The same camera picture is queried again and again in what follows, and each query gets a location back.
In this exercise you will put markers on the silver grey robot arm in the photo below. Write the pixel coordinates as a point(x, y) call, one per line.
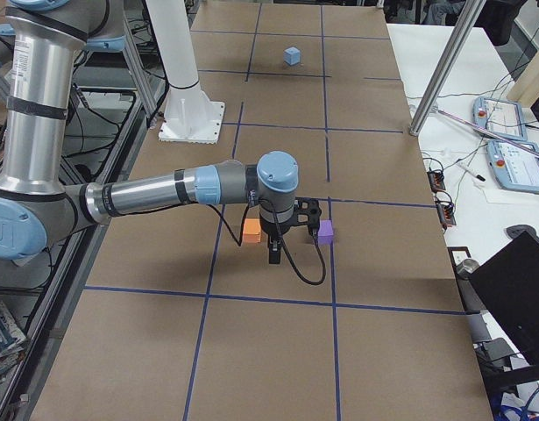
point(36, 209)

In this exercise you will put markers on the black laptop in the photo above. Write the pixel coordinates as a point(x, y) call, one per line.
point(508, 285)

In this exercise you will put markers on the upper black power strip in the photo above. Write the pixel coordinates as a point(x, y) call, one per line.
point(436, 180)

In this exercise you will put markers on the purple foam block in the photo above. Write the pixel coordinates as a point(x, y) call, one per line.
point(326, 232)

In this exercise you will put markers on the silver metal cup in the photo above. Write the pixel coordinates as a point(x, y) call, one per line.
point(465, 268)

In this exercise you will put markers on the upper teach pendant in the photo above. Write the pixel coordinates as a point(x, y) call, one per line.
point(504, 118)

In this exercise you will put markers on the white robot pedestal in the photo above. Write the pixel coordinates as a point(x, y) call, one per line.
point(189, 114)

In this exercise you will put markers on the aluminium frame post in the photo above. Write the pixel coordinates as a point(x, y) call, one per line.
point(457, 39)

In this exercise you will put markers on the lower black power strip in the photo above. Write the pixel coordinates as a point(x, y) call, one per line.
point(445, 212)

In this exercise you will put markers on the stack of magazines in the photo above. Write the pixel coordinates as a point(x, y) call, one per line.
point(12, 341)

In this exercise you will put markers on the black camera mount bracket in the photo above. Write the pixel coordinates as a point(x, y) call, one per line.
point(308, 213)

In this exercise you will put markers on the black marker pen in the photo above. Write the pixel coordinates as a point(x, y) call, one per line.
point(472, 172)

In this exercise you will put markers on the lower teach pendant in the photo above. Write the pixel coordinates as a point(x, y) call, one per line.
point(514, 168)

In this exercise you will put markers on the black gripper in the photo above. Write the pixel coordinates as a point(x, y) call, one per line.
point(278, 231)

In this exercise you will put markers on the teach pendant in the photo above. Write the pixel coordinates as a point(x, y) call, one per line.
point(504, 118)
point(514, 168)

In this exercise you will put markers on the orange foam block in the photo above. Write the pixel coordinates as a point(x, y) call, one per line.
point(252, 232)

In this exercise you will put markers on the light blue foam block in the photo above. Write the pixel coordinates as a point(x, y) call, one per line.
point(292, 56)

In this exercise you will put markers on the black power strip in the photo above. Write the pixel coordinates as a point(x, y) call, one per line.
point(445, 212)
point(436, 180)

